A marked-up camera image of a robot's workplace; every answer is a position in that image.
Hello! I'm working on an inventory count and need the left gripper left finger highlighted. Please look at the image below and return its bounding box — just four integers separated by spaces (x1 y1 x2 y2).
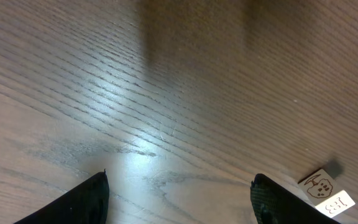
15 171 109 224

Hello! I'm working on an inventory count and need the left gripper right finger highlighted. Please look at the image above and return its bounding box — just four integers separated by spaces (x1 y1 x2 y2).
250 174 339 224

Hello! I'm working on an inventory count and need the wooden block blue side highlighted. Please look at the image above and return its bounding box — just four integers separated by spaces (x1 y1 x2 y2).
298 169 356 218

